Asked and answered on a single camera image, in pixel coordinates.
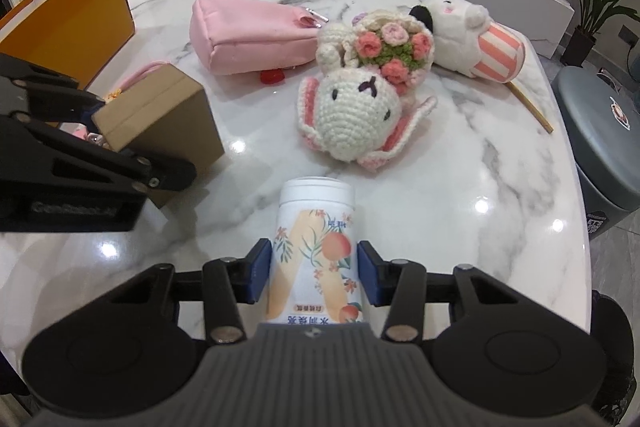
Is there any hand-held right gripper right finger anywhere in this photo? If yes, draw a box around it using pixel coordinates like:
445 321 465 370
357 241 531 343

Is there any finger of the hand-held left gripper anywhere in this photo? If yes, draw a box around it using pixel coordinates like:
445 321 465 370
0 111 197 196
0 53 104 124

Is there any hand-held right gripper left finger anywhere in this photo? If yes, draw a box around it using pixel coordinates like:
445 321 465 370
107 238 273 344

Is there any brown cardboard box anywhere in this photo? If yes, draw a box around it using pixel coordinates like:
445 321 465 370
91 63 226 209

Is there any white canister with peach print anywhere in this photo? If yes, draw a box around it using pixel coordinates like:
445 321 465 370
265 177 363 326

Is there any orange storage box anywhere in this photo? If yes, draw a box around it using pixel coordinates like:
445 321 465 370
0 0 136 90

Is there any white marble desktop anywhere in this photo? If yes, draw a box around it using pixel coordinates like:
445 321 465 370
0 0 594 358

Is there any pink fabric pouch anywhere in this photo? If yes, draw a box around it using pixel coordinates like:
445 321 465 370
189 0 329 76

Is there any crochet bunny doll with flowers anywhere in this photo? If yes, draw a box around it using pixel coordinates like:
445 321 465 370
297 9 439 172

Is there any wooden stick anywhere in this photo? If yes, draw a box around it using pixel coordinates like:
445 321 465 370
507 81 555 134

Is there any white plush with striped cup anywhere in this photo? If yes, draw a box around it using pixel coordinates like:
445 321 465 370
410 0 529 84

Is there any grey trash bin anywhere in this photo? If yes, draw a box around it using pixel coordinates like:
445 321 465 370
550 66 640 241

